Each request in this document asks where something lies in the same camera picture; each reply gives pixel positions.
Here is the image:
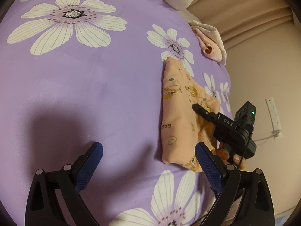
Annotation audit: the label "orange duck print baby shirt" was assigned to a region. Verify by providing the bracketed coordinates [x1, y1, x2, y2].
[161, 57, 220, 173]

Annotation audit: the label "folded pink and cream clothes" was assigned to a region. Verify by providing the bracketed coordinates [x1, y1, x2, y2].
[189, 20, 227, 66]

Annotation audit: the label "person right hand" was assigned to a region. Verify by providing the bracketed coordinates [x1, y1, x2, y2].
[216, 148, 246, 170]

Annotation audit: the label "beige curtain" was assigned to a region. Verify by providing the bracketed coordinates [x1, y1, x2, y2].
[188, 0, 293, 49]

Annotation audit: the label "purple floral bed sheet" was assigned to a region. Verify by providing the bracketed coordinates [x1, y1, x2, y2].
[1, 0, 231, 225]

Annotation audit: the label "white wall power strip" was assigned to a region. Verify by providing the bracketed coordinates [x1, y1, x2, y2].
[265, 97, 282, 139]

